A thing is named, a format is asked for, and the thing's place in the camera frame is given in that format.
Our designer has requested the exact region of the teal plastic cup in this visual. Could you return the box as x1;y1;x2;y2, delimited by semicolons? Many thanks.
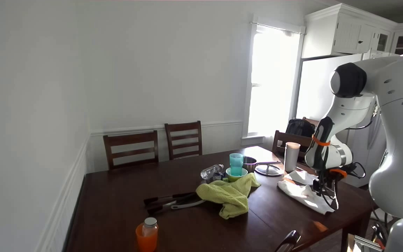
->
230;153;244;168

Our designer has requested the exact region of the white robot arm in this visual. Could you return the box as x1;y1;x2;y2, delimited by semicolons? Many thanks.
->
305;55;403;252

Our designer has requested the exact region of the dark wooden chair left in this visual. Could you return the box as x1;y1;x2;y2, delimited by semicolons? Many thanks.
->
104;131;158;170

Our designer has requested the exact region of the steel pan lid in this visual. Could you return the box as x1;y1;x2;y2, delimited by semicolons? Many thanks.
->
255;164;284;177

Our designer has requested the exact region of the orange bottle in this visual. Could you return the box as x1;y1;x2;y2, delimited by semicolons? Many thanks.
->
136;217;158;252

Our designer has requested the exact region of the white cabinet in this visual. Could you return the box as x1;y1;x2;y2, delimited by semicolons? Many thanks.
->
302;5;403;59

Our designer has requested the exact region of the white tall cup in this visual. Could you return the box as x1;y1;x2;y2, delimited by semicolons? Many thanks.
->
284;142;301;173

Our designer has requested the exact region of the teal bowl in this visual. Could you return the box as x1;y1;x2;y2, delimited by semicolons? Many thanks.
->
225;168;248;181

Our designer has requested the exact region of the bright window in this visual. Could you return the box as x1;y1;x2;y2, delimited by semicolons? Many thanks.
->
246;24;301;138

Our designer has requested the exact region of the yellow-green cloth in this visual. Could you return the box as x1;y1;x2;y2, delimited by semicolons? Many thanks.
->
196;174;260;220

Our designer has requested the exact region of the white cloth towel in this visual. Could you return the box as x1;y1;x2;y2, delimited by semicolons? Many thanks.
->
277;170;337;215

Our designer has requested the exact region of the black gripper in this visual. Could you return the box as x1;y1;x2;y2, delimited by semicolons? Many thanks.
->
313;173;341;206

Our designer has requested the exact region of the steel saucepan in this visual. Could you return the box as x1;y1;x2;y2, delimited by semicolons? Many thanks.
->
244;157;277;171

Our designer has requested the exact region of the dark wooden chair far end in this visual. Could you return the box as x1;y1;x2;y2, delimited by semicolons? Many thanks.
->
272;131;311;163

